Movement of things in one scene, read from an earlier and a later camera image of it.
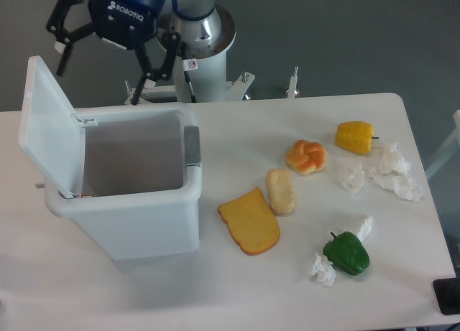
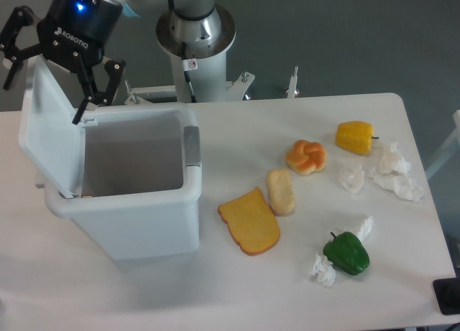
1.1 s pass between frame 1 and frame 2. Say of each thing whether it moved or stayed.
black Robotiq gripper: moved
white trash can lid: stayed
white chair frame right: stayed
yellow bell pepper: stayed
